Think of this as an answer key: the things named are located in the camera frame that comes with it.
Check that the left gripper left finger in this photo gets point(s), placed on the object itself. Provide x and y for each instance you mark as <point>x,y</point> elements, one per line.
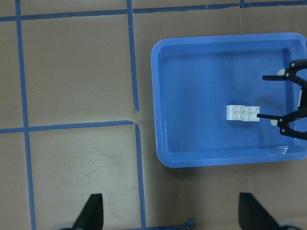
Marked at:
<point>92,215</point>

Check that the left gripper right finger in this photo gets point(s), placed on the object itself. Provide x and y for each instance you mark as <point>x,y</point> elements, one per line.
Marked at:
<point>253,216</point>

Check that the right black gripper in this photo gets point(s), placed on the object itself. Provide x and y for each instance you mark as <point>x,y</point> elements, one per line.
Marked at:
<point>283,121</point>

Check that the white block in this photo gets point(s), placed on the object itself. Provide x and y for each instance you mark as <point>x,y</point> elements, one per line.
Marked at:
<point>250,114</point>
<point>235,112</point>

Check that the blue plastic tray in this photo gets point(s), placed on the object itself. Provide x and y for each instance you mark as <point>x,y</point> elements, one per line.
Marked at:
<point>194,80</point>

